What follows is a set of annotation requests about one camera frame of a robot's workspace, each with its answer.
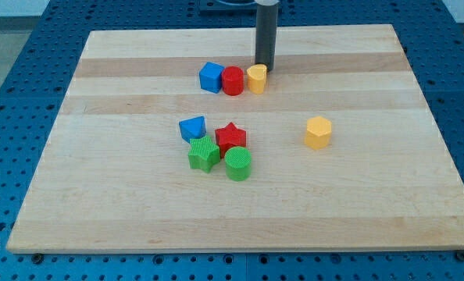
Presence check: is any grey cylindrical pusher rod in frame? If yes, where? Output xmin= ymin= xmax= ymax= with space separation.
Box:
xmin=255 ymin=0 xmax=280 ymax=72

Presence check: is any yellow hexagon block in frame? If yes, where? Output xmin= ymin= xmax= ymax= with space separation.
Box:
xmin=304 ymin=116 xmax=332 ymax=150

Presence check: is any yellow heart block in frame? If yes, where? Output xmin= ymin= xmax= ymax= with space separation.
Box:
xmin=246 ymin=64 xmax=267 ymax=94

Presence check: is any red cylinder block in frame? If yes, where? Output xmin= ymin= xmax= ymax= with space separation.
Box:
xmin=221 ymin=66 xmax=244 ymax=96

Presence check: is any blue cube block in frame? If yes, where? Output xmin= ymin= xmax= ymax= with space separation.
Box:
xmin=199 ymin=62 xmax=225 ymax=94

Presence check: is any red star block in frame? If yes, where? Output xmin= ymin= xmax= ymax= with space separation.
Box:
xmin=215 ymin=123 xmax=247 ymax=158

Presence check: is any blue triangle block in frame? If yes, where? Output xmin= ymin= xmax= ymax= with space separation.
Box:
xmin=178 ymin=116 xmax=207 ymax=143

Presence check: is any green cylinder block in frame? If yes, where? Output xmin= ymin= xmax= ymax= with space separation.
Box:
xmin=224 ymin=146 xmax=252 ymax=181

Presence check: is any green star block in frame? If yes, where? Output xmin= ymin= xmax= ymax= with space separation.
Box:
xmin=187 ymin=135 xmax=220 ymax=173

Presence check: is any wooden board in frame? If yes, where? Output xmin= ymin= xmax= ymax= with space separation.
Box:
xmin=7 ymin=24 xmax=464 ymax=254

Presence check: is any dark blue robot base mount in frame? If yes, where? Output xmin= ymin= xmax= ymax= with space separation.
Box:
xmin=198 ymin=0 xmax=284 ymax=17

